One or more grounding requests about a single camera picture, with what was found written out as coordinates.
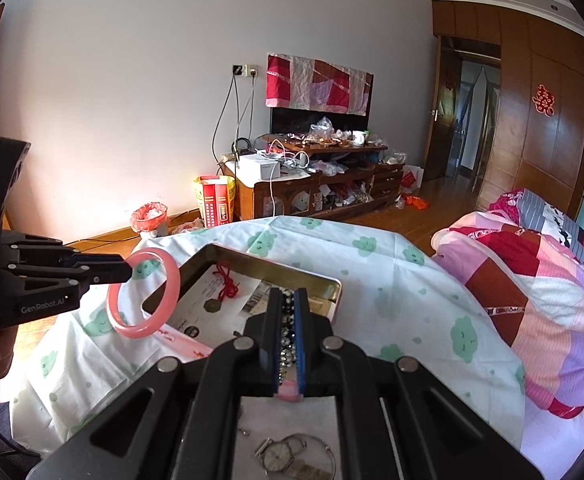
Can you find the wooden wardrobe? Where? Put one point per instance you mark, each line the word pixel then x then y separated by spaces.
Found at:
pixel 521 135

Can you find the pink metal tin box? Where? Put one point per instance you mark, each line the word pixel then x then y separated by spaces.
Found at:
pixel 282 280

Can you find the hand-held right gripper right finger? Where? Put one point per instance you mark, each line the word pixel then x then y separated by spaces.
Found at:
pixel 301 345

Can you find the wooden television cabinet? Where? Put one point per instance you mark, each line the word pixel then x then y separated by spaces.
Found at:
pixel 252 200

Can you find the pink bangle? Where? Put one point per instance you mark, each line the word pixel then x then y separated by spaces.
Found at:
pixel 174 282

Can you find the white cardboard box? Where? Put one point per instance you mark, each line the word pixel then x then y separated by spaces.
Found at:
pixel 259 170

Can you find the grey striped patchwork pillow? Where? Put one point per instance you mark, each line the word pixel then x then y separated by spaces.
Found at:
pixel 541 212

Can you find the red yellow gift box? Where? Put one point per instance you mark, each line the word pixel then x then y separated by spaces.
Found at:
pixel 214 205

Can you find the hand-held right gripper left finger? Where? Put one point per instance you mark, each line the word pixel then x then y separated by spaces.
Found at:
pixel 275 345

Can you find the pale lilac bed sheet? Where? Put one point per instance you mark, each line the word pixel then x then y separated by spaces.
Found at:
pixel 556 440

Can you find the waste bin with red bag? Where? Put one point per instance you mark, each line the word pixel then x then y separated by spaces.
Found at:
pixel 149 217

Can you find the black television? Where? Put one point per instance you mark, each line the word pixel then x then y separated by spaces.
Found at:
pixel 292 120

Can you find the silver wristwatch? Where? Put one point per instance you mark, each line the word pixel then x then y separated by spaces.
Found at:
pixel 278 455

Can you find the red paper wall decoration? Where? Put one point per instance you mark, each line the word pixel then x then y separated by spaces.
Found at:
pixel 544 101

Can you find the orange plastic bag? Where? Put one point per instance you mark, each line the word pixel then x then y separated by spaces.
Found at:
pixel 415 202

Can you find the white mug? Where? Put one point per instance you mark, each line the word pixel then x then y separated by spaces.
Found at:
pixel 359 139

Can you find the dark wooden door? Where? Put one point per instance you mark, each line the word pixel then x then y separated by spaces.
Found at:
pixel 444 150

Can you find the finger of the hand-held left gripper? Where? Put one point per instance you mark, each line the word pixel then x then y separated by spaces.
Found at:
pixel 97 261
pixel 107 276

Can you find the wall socket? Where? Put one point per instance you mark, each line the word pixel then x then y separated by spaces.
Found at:
pixel 249 71

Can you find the pink floral pillow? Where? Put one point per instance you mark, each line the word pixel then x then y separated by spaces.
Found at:
pixel 506 205

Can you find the clear plastic bag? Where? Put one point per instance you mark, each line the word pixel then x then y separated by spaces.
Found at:
pixel 323 127

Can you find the pink red patchwork quilt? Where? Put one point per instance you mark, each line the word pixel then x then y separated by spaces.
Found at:
pixel 521 280

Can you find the cloud print bed sheet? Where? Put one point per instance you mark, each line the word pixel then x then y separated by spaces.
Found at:
pixel 396 320

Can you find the red patchwork dust cloth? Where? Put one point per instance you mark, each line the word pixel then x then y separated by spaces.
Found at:
pixel 322 85

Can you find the red white paper bag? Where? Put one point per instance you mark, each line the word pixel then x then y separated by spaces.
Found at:
pixel 410 180

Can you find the printed paper liner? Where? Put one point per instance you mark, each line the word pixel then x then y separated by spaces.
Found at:
pixel 207 305

